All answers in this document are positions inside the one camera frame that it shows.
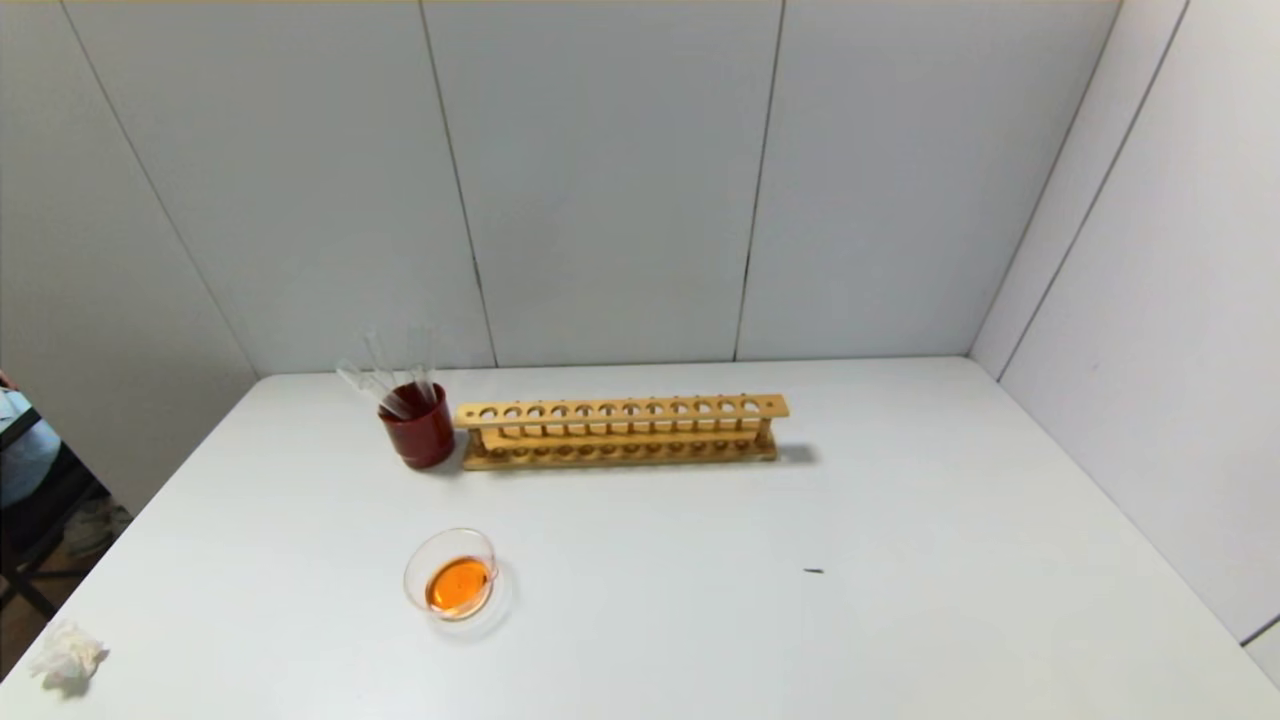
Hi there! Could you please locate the yellow pigment glass test tube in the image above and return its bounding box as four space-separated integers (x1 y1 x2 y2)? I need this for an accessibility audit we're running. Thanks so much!
362 331 412 409

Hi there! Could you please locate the red pigment glass test tube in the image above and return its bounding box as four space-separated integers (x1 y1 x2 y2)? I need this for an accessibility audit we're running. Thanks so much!
335 360 413 420

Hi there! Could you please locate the wooden test tube rack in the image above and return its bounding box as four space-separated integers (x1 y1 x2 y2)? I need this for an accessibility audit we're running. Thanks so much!
453 393 790 471

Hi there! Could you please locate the empty clear glass tube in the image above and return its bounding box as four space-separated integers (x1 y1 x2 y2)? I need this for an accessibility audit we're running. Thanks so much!
405 323 441 405

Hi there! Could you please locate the dark red cup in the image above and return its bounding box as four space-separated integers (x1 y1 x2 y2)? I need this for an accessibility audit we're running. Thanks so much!
377 381 456 470

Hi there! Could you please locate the clear glass dish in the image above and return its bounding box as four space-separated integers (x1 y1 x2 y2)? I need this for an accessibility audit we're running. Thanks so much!
402 528 518 638

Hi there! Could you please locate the white shoe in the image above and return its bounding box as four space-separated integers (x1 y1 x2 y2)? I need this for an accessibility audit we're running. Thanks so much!
62 498 133 559

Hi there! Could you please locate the light blue cloth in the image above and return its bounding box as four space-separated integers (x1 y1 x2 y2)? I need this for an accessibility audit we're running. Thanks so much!
0 388 63 513

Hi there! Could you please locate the crumpled white tissue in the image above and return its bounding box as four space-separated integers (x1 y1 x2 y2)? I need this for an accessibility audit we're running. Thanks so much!
27 620 109 694

